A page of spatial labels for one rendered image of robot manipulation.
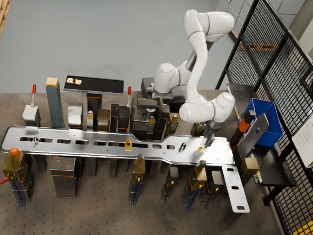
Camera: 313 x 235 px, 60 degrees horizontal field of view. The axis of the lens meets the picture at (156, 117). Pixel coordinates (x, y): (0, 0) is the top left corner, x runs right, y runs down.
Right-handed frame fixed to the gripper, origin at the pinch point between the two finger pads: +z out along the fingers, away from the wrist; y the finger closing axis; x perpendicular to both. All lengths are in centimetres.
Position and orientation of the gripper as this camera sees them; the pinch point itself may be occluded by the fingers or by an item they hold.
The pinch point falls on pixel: (204, 144)
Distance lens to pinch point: 171.7
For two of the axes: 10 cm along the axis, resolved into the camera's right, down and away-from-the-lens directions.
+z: -1.7, 6.7, 7.3
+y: 0.6, 7.4, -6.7
